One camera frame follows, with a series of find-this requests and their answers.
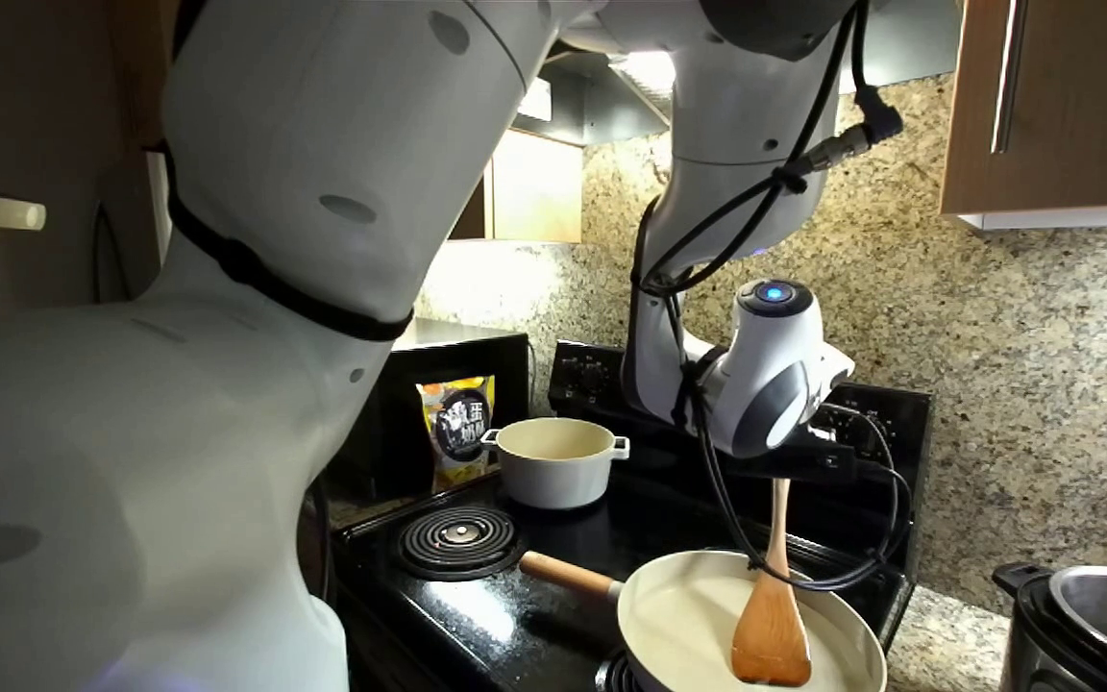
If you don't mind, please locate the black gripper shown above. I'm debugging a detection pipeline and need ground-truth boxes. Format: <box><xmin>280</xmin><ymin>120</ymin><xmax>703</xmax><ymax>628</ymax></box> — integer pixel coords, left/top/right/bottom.
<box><xmin>757</xmin><ymin>430</ymin><xmax>872</xmax><ymax>484</ymax></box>

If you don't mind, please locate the wooden spoon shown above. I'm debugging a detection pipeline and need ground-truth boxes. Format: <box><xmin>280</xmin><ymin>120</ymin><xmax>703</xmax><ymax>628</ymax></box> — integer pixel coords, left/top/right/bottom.
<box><xmin>730</xmin><ymin>478</ymin><xmax>812</xmax><ymax>690</ymax></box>

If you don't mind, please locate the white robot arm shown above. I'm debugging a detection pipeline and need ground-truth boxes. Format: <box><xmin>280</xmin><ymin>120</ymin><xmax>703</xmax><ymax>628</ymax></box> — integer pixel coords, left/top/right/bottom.
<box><xmin>0</xmin><ymin>0</ymin><xmax>870</xmax><ymax>692</ymax></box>

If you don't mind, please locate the stainless pressure cooker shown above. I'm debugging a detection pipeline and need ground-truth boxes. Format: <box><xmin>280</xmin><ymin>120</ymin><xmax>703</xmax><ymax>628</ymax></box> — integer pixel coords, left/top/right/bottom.
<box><xmin>991</xmin><ymin>560</ymin><xmax>1107</xmax><ymax>692</ymax></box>

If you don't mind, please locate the front left coil burner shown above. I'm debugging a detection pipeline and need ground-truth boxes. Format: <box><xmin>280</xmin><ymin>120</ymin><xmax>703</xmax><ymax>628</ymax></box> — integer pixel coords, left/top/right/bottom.
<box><xmin>394</xmin><ymin>505</ymin><xmax>524</xmax><ymax>580</ymax></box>

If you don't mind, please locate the black electric stove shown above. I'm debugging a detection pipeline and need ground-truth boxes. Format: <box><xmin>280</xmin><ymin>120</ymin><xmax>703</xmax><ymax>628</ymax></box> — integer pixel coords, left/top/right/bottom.
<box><xmin>334</xmin><ymin>345</ymin><xmax>931</xmax><ymax>692</ymax></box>

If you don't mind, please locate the cream frying pan wooden handle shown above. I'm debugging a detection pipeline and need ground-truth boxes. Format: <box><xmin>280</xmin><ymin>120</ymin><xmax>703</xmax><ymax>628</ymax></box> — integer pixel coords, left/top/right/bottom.
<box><xmin>517</xmin><ymin>549</ymin><xmax>886</xmax><ymax>692</ymax></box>

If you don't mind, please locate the cream pot with handles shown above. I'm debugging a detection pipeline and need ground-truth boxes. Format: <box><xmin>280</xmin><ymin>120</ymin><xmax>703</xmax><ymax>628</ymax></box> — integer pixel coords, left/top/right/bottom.
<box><xmin>485</xmin><ymin>417</ymin><xmax>630</xmax><ymax>512</ymax></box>

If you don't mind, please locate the right wooden wall cabinet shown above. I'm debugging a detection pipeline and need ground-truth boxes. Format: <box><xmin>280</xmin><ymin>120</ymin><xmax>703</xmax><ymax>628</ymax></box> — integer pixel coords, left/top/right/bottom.
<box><xmin>943</xmin><ymin>0</ymin><xmax>1107</xmax><ymax>231</ymax></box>

